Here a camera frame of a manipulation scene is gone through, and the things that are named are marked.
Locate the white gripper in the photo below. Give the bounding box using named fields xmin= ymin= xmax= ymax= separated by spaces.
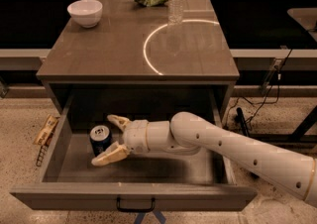
xmin=91 ymin=114 xmax=149 ymax=167

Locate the blue pepsi can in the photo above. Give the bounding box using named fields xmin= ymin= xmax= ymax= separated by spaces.
xmin=89 ymin=125 xmax=112 ymax=156

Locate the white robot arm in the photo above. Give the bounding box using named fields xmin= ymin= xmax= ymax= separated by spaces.
xmin=91 ymin=112 xmax=317 ymax=207

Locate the open grey top drawer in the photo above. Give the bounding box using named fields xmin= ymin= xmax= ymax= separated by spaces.
xmin=11 ymin=88 xmax=257 ymax=211

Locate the grey cabinet with countertop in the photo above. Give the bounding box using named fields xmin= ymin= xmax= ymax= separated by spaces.
xmin=37 ymin=0 xmax=239 ymax=122

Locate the blue tape cross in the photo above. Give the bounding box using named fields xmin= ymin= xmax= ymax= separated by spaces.
xmin=134 ymin=211 xmax=166 ymax=224

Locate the black cylindrical bar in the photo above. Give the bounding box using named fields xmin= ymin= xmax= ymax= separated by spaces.
xmin=236 ymin=107 xmax=250 ymax=137

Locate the white ceramic bowl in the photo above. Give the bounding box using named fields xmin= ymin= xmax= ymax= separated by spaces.
xmin=67 ymin=0 xmax=103 ymax=28

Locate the black drawer handle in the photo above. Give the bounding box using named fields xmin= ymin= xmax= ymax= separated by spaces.
xmin=116 ymin=197 xmax=156 ymax=213

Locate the black wire basket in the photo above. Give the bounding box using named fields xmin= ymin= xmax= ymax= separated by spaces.
xmin=36 ymin=145 xmax=49 ymax=168

